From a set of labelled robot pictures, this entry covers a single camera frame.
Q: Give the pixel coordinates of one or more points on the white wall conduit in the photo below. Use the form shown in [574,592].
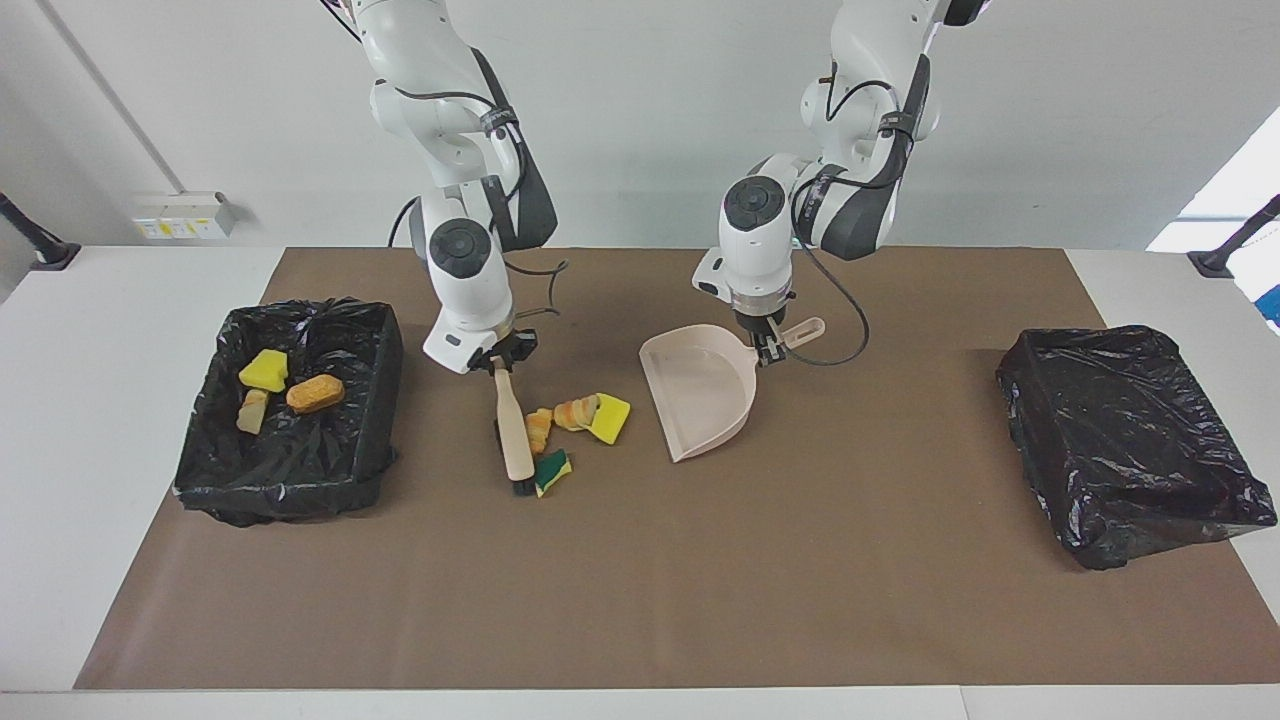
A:
[114,97]

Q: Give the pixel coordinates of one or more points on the orange striped sponge chunk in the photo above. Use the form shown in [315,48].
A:
[575,412]

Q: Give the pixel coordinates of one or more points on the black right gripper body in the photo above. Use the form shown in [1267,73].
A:
[500,352]

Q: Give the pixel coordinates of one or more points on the white and blue object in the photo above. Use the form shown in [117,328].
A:
[1268,290]

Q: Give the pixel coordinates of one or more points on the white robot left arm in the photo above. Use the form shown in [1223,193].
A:
[755,260]

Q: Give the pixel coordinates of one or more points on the bin lined with black bag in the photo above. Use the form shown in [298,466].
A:
[1130,450]
[320,460]

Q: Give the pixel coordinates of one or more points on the plain yellow sponge piece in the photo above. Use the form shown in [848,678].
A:
[612,420]
[264,370]

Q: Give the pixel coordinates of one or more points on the green and yellow sponge piece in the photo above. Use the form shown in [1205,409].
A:
[552,472]

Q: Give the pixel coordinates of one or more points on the brown paper table mat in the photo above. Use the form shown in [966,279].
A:
[600,620]

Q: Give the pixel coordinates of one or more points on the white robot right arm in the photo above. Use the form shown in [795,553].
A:
[465,290]

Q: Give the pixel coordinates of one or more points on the brown bread shaped sponge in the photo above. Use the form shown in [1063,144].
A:
[315,393]

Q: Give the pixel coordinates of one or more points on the pink plastic dustpan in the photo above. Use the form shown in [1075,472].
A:
[700,400]

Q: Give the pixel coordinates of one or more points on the black camera stand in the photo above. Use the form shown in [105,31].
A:
[1215,262]
[50,255]

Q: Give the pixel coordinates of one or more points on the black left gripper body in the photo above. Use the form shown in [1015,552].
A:
[765,324]

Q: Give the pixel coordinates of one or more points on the white wall socket box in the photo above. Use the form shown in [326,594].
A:
[185,215]

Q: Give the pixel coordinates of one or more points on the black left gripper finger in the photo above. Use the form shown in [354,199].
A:
[761,352]
[777,348]

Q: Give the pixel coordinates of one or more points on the beige sponge chunk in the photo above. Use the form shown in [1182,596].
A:
[540,430]
[252,412]

